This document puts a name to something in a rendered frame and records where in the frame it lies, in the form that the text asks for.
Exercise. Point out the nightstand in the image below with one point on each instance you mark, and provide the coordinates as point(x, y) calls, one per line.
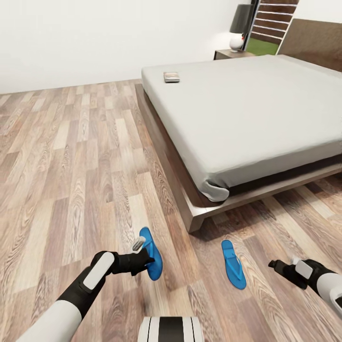
point(227, 54)

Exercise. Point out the hardback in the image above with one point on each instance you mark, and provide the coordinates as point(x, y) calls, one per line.
point(171, 77)

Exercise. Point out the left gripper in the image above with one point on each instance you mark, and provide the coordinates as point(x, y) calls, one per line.
point(138, 261)

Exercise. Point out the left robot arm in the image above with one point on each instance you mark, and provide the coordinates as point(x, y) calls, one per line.
point(61, 321)

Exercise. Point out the sandal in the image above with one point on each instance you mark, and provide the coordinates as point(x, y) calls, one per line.
point(154, 268)
point(233, 267)

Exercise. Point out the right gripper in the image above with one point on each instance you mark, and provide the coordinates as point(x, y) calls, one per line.
point(284, 270)

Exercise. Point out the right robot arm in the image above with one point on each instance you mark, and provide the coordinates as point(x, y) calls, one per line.
point(326, 283)

